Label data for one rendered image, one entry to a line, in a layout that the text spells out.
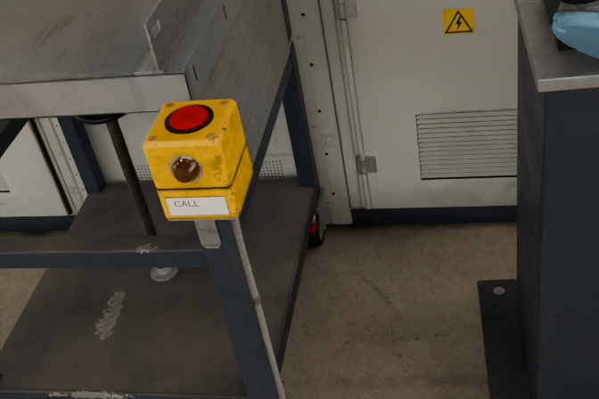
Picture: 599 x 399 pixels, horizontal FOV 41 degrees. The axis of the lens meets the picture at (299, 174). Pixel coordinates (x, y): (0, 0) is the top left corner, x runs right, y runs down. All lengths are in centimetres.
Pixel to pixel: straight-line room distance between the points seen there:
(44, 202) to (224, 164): 145
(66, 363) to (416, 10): 98
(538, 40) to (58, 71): 65
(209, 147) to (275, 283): 91
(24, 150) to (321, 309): 84
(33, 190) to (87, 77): 115
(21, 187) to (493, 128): 119
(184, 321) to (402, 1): 77
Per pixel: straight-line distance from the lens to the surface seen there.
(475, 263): 190
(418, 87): 176
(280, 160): 193
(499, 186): 191
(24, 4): 135
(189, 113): 81
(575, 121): 115
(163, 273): 175
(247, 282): 93
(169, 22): 107
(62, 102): 111
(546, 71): 111
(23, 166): 216
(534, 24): 122
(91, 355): 166
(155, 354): 160
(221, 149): 78
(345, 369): 171
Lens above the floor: 132
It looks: 36 degrees down
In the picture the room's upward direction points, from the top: 11 degrees counter-clockwise
